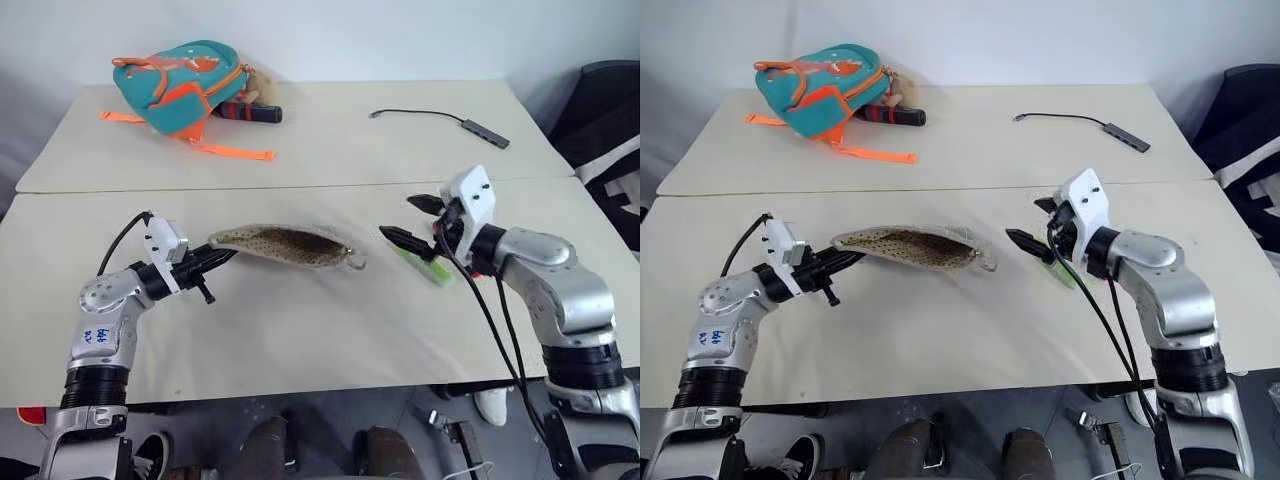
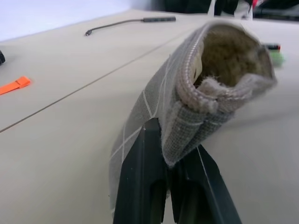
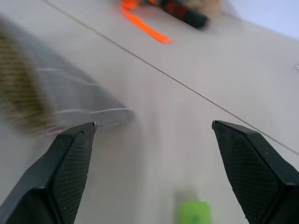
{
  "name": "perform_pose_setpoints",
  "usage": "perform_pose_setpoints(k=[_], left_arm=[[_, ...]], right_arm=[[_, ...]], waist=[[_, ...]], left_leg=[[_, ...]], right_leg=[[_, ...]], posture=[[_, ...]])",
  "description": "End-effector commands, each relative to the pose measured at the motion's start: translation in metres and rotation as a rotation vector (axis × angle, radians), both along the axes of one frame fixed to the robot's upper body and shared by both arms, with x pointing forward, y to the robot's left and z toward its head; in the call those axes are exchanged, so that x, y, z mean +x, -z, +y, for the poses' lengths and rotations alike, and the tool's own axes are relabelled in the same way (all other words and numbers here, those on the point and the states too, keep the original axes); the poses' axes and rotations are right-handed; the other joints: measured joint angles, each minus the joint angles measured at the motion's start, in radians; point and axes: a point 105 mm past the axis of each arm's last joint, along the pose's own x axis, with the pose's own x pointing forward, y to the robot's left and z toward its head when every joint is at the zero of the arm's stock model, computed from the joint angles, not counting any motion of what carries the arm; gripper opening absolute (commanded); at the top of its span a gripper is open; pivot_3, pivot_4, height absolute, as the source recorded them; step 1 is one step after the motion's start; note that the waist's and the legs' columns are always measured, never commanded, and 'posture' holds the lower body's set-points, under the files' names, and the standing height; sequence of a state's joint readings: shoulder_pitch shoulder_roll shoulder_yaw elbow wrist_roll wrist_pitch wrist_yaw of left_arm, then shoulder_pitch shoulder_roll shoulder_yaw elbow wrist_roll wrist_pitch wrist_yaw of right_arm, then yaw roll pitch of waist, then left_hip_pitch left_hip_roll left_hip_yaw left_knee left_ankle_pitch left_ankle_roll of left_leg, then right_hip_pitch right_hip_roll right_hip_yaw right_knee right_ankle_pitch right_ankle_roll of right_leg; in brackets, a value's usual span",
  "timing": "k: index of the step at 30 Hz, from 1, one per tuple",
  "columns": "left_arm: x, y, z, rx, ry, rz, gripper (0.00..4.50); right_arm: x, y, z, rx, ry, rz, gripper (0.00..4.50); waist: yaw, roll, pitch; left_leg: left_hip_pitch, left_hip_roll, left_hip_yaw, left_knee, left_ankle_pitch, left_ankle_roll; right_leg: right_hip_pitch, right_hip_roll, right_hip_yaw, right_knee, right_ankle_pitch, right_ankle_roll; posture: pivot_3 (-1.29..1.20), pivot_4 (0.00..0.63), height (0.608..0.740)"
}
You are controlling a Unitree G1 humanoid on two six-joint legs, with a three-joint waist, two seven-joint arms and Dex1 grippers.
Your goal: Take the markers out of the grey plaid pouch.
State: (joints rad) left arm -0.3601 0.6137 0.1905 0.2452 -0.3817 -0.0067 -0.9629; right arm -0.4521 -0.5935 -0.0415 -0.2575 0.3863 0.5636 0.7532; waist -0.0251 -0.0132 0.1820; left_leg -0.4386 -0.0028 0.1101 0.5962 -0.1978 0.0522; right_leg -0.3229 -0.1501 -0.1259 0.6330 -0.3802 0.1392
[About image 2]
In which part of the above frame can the green eraser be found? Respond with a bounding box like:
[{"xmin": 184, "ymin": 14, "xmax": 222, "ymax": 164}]
[{"xmin": 270, "ymin": 50, "xmax": 286, "ymax": 67}]

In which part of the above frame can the grey USB hub with cable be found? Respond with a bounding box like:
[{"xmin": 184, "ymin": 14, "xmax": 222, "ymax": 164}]
[{"xmin": 84, "ymin": 15, "xmax": 177, "ymax": 37}]

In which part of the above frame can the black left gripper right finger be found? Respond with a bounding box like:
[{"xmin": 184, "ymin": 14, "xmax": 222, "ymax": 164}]
[{"xmin": 169, "ymin": 143, "xmax": 242, "ymax": 224}]

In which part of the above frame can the dark background furniture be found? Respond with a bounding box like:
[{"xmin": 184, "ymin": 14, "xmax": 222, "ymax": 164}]
[{"xmin": 163, "ymin": 0, "xmax": 299, "ymax": 22}]

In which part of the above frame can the white and red background object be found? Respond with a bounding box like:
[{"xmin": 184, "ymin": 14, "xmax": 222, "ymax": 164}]
[{"xmin": 208, "ymin": 0, "xmax": 266, "ymax": 21}]

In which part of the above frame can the orange plastic utility knife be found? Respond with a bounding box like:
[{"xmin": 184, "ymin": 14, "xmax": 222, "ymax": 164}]
[{"xmin": 0, "ymin": 76, "xmax": 32, "ymax": 96}]

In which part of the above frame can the grey checked fabric pouch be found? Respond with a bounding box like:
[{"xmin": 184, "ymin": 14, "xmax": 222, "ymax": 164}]
[{"xmin": 108, "ymin": 20, "xmax": 278, "ymax": 212}]

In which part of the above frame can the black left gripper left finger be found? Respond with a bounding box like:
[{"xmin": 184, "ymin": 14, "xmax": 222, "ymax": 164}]
[{"xmin": 113, "ymin": 118, "xmax": 169, "ymax": 224}]

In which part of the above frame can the black marker with red end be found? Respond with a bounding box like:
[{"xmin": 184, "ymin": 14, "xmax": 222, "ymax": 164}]
[{"xmin": 263, "ymin": 42, "xmax": 281, "ymax": 51}]

